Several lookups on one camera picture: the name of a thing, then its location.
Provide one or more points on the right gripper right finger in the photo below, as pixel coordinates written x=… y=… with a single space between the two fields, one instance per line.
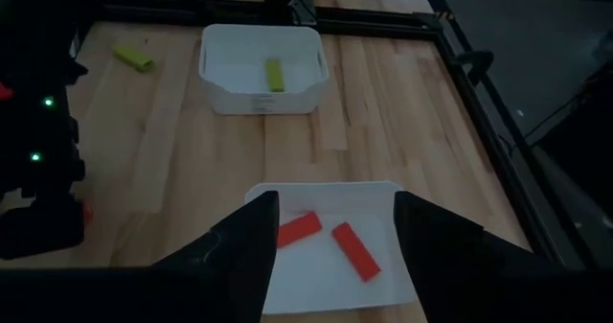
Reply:
x=445 y=251

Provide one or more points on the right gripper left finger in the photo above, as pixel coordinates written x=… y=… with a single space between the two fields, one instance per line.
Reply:
x=239 y=246

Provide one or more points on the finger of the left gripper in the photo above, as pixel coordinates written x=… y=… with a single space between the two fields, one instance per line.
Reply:
x=43 y=227

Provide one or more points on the yellow-green block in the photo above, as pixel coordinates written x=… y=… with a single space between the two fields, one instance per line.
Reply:
x=134 y=58
x=275 y=76

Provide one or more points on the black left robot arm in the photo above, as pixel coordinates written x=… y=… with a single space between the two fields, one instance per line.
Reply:
x=38 y=131

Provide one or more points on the white plastic bin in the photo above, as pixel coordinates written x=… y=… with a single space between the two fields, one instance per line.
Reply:
x=230 y=74
x=335 y=203

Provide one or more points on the black metal table frame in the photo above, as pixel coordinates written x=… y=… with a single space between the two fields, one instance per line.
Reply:
x=373 y=21

